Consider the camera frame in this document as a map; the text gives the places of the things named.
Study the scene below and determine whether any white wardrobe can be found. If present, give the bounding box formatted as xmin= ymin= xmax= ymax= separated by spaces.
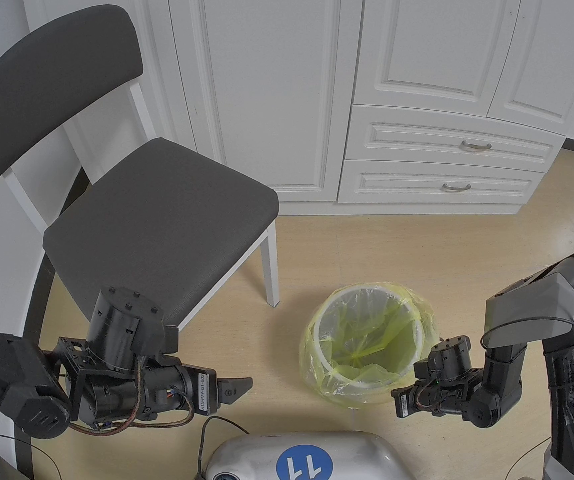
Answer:
xmin=19 ymin=0 xmax=574 ymax=216

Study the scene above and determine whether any grey padded white chair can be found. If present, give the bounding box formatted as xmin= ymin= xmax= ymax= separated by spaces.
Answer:
xmin=0 ymin=4 xmax=281 ymax=336

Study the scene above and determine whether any black cable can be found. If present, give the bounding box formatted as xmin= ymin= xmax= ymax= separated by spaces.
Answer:
xmin=198 ymin=415 xmax=253 ymax=476

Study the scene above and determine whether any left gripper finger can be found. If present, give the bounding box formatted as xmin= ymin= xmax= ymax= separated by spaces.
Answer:
xmin=218 ymin=376 xmax=254 ymax=410

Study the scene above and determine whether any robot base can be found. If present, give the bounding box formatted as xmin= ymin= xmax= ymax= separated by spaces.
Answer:
xmin=206 ymin=430 xmax=408 ymax=480

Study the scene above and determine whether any white trash bin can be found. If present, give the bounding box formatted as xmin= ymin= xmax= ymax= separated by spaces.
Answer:
xmin=312 ymin=285 xmax=427 ymax=394

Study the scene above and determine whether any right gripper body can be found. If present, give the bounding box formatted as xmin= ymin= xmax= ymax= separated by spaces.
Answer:
xmin=391 ymin=379 xmax=450 ymax=419

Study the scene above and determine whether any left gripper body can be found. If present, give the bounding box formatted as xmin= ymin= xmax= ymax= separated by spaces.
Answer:
xmin=142 ymin=363 xmax=220 ymax=417

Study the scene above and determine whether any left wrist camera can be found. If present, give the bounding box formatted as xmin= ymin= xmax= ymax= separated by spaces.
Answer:
xmin=161 ymin=324 xmax=181 ymax=356

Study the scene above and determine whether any yellow plastic bag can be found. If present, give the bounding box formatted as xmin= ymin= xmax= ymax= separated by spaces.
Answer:
xmin=299 ymin=280 xmax=435 ymax=409

